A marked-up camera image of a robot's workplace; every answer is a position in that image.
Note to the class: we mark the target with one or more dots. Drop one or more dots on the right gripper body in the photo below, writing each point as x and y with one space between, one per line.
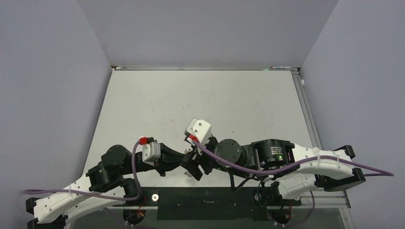
207 161

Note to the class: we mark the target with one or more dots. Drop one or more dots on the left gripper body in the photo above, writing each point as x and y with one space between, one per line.
162 164

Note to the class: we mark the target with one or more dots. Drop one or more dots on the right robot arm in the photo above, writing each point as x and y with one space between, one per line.
292 169

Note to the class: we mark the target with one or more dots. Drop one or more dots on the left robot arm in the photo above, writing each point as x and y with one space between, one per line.
113 181

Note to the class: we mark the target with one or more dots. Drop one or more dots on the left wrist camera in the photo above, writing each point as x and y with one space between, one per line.
151 152

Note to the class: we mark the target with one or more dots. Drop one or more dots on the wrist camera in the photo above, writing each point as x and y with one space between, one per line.
198 130
151 152

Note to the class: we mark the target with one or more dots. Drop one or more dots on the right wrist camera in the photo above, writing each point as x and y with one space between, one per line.
198 130

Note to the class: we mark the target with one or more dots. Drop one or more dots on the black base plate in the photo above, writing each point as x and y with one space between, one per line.
190 209

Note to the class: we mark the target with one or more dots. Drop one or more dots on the back aluminium rail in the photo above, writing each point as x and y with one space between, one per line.
223 68

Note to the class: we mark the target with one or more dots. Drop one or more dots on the aluminium rail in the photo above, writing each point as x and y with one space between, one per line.
223 68
308 117
155 195

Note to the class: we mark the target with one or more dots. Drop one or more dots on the right aluminium rail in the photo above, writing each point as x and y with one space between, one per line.
308 117

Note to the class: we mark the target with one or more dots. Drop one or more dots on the front aluminium rail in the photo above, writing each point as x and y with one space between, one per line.
155 195

